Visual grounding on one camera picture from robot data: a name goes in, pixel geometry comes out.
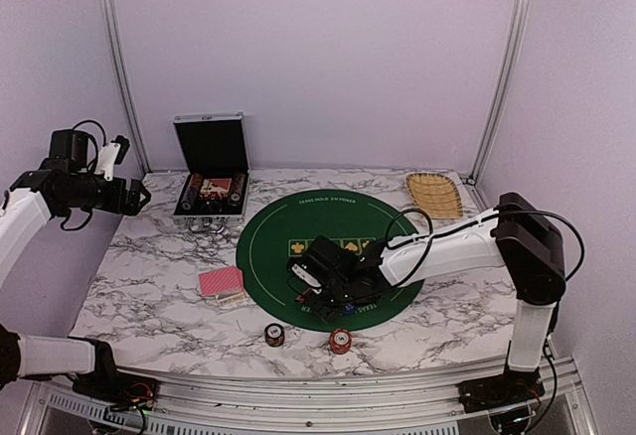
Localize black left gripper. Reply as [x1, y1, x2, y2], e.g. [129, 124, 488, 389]
[63, 173, 149, 216]

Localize orange-red 5 chip stack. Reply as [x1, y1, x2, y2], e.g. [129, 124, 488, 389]
[329, 329, 352, 355]

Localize red-backed playing card deck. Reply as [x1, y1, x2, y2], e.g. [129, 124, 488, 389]
[199, 266, 243, 297]

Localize black triangular all-in button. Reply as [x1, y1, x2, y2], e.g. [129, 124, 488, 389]
[295, 289, 324, 308]

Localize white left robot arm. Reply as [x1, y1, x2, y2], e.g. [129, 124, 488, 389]
[1, 126, 156, 404]

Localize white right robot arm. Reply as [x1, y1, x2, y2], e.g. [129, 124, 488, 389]
[287, 193, 566, 411]

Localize green round poker mat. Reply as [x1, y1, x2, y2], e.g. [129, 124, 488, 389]
[237, 190, 423, 333]

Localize dark red 100 chip stack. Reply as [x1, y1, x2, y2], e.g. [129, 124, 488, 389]
[264, 323, 285, 348]

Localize blue-backed playing card deck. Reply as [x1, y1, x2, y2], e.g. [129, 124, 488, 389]
[215, 291, 245, 307]

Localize aluminium poker chip case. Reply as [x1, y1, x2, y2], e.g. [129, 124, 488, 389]
[173, 112, 250, 225]

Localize woven yellow bamboo tray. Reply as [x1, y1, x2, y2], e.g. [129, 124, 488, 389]
[405, 173, 463, 219]

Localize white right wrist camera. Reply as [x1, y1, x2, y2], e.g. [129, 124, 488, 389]
[291, 263, 323, 291]

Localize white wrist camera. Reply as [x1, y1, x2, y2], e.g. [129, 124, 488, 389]
[94, 135, 130, 182]
[291, 263, 323, 291]

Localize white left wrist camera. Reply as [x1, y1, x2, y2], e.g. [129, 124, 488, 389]
[94, 135, 130, 182]

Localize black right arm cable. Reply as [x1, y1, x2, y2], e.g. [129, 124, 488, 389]
[383, 205, 585, 287]

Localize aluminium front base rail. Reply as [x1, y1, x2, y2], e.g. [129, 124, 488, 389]
[29, 355, 587, 435]

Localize left aluminium frame post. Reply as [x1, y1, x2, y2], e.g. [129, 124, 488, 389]
[99, 0, 151, 175]

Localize aluminium frame post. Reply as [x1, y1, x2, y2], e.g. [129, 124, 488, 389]
[99, 0, 151, 175]
[467, 0, 531, 186]

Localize right aluminium frame post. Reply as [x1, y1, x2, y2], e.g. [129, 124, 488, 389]
[467, 0, 531, 186]

